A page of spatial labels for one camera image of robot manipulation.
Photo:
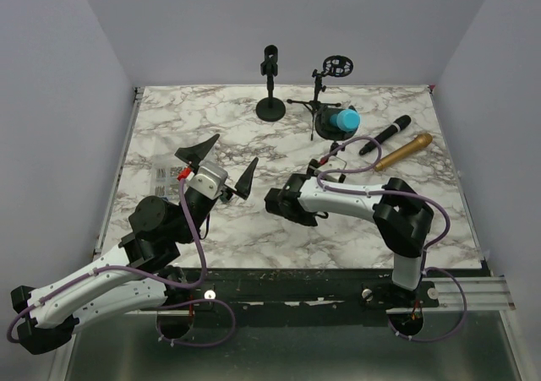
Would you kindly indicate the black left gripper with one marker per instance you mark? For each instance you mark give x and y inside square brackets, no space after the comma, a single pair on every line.
[194,156]

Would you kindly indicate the black round-base microphone stand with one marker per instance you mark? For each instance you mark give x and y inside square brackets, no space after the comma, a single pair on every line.
[270,108]

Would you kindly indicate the teal microphone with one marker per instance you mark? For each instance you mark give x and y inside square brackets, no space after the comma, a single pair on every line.
[336,124]

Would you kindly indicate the black handheld microphone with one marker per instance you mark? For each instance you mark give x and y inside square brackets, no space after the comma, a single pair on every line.
[397,126]

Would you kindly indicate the black shock mount tripod stand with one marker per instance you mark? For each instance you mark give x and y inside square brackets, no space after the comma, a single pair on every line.
[334,66]

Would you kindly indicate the gold microphone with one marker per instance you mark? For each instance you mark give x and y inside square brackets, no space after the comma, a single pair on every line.
[419,143]

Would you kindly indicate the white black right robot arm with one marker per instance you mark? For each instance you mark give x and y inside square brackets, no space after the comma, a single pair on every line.
[402,217]

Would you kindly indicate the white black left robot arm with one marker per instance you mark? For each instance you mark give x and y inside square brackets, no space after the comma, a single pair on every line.
[160,256]

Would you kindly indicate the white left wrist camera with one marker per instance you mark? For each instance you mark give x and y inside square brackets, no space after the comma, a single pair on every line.
[209,180]

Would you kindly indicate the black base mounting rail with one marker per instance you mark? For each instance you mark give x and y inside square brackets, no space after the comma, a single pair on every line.
[297,298]

